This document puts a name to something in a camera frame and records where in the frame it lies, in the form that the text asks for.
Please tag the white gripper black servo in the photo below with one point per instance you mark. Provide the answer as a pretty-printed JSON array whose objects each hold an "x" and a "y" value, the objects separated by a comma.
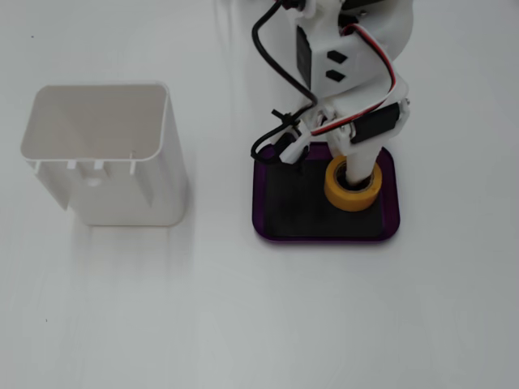
[{"x": 374, "y": 123}]

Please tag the yellow masking tape roll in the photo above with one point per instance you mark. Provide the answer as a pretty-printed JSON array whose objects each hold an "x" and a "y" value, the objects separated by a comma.
[{"x": 348, "y": 200}]

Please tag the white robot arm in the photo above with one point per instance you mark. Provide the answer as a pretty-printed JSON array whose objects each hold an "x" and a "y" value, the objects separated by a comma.
[{"x": 357, "y": 69}]

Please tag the black tray mat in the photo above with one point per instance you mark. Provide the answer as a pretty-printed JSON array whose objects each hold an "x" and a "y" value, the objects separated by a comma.
[{"x": 300, "y": 206}]

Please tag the purple metal tray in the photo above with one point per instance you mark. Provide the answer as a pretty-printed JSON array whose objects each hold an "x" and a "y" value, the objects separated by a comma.
[{"x": 259, "y": 202}]

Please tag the white plastic bin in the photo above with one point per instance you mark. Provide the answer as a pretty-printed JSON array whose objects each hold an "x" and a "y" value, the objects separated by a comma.
[{"x": 121, "y": 190}]

